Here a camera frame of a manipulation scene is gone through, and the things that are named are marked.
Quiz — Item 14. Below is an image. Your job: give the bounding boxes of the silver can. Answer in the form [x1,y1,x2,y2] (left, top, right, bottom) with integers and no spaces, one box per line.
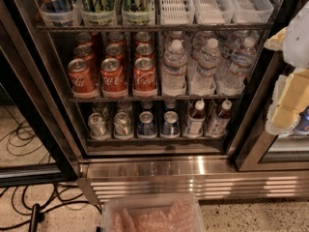
[114,112,131,136]
[88,113,107,136]

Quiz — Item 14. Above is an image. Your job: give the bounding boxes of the blue can bottom right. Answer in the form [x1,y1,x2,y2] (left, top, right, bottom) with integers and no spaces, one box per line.
[162,111,180,136]

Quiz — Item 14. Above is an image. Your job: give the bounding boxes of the middle wire shelf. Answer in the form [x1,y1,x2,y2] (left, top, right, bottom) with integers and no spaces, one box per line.
[69,95,241,102]

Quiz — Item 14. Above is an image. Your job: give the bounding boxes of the front middle water bottle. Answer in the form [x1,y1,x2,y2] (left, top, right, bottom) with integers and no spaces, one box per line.
[192,38,220,94]

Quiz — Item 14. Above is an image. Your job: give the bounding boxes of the coca-cola can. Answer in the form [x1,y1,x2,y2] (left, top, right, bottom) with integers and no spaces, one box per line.
[73,44,98,82]
[100,58,126,92]
[133,57,155,92]
[135,43,155,59]
[68,58,96,93]
[105,44,126,66]

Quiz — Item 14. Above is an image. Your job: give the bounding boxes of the fridge glass door right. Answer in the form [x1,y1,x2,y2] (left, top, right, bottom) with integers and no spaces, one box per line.
[230,0,309,172]

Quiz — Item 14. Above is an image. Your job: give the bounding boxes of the front right water bottle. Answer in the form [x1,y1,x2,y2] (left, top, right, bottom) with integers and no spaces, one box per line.
[223,37,257,89]

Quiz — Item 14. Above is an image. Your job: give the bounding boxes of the empty white tray middle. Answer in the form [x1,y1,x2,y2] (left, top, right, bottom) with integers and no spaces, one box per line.
[193,0,234,24]

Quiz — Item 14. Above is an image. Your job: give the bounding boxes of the stainless steel fridge base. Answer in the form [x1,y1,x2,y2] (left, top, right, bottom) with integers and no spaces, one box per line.
[76,156,309,204]

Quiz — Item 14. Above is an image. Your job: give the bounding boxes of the blue can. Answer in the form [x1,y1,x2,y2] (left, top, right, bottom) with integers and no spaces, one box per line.
[138,111,155,136]
[162,111,180,136]

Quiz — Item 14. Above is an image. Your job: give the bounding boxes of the silver can bottom left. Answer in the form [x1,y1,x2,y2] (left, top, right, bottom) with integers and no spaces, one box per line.
[88,113,107,136]

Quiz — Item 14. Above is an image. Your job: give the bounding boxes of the empty white tray right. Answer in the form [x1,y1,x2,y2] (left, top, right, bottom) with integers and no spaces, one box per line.
[230,0,273,23]

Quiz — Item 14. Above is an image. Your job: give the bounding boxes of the front left water bottle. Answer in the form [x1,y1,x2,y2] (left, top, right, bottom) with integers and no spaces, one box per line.
[162,40,187,91]

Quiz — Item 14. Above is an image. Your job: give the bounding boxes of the front left Coca-Cola can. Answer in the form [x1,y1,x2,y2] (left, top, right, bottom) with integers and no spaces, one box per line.
[68,58,96,93]

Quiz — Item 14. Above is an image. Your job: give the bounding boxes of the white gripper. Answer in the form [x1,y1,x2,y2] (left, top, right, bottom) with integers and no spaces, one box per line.
[264,28,309,135]

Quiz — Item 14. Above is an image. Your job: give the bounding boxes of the empty white tray left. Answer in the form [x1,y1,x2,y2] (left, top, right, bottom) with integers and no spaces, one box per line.
[159,0,195,25]

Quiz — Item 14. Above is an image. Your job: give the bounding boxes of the top wire shelf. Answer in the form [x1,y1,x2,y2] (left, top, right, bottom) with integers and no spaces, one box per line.
[36,22,273,32]

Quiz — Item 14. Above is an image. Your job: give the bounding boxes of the front middle Coca-Cola can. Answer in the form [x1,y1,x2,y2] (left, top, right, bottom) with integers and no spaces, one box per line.
[100,58,126,92]

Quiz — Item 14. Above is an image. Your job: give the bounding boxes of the clear plastic bin foreground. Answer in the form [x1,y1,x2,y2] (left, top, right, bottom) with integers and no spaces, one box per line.
[101,193,206,232]

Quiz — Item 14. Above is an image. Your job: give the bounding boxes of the wire shelf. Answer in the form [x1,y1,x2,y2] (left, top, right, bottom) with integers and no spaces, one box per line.
[69,95,241,102]
[36,22,273,32]

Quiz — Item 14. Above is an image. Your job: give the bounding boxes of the tea bottle white cap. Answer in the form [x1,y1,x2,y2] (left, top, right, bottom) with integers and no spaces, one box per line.
[207,100,234,137]
[185,100,206,134]

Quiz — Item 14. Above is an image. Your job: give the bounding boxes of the water bottle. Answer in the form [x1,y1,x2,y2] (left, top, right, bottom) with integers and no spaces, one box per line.
[223,37,257,89]
[192,38,220,94]
[162,40,187,91]

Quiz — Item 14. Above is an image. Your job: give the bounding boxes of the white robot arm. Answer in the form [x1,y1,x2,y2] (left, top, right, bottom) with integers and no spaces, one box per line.
[264,2,309,135]

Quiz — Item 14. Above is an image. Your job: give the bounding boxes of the front right Coca-Cola can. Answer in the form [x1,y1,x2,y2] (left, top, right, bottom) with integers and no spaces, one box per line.
[133,57,155,92]

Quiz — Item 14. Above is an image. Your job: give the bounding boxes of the black floor cables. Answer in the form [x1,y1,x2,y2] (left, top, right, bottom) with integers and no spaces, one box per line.
[0,104,104,231]

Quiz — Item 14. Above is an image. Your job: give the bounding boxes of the left tea bottle white cap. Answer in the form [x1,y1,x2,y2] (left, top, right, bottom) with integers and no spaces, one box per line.
[185,100,206,134]

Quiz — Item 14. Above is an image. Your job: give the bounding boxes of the empty white tray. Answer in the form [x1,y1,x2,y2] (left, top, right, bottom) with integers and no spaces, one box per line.
[193,0,234,24]
[159,0,195,25]
[230,0,273,23]

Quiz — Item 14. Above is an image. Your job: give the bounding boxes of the right tea bottle white cap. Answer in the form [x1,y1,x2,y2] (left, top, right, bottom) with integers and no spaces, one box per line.
[207,100,234,137]

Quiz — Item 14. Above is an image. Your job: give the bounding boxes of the blue can bottom left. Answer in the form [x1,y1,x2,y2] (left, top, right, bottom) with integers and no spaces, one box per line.
[138,111,155,136]

